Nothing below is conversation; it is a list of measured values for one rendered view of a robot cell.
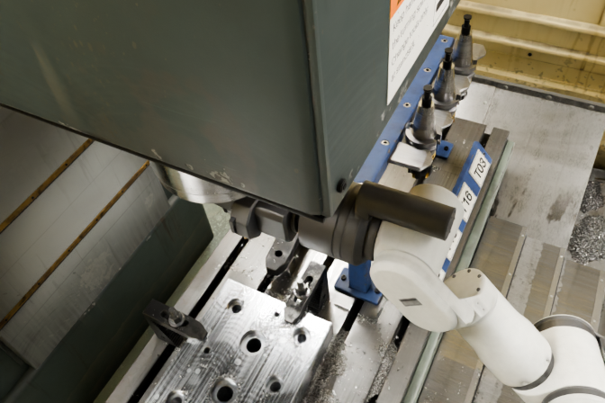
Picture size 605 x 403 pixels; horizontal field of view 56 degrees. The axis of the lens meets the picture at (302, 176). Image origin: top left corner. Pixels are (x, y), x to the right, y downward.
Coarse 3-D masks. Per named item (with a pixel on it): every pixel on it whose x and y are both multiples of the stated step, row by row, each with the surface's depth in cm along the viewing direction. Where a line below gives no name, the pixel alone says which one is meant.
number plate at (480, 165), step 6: (480, 156) 134; (474, 162) 132; (480, 162) 133; (486, 162) 135; (474, 168) 131; (480, 168) 133; (486, 168) 134; (474, 174) 131; (480, 174) 132; (474, 180) 131; (480, 180) 132; (480, 186) 131
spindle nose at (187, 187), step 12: (156, 168) 60; (168, 168) 58; (168, 180) 59; (180, 180) 58; (192, 180) 58; (180, 192) 60; (192, 192) 59; (204, 192) 59; (216, 192) 59; (228, 192) 59
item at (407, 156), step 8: (400, 144) 102; (408, 144) 102; (392, 152) 101; (400, 152) 100; (408, 152) 100; (416, 152) 100; (424, 152) 100; (392, 160) 99; (400, 160) 99; (408, 160) 99; (416, 160) 99; (424, 160) 99; (432, 160) 99; (416, 168) 98; (424, 168) 98
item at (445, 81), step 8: (440, 64) 103; (440, 72) 103; (448, 72) 102; (440, 80) 104; (448, 80) 104; (440, 88) 105; (448, 88) 105; (432, 96) 108; (440, 96) 106; (448, 96) 106
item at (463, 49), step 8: (472, 32) 109; (456, 40) 110; (464, 40) 109; (472, 40) 110; (456, 48) 111; (464, 48) 110; (472, 48) 111; (456, 56) 112; (464, 56) 111; (472, 56) 112; (456, 64) 113; (464, 64) 112
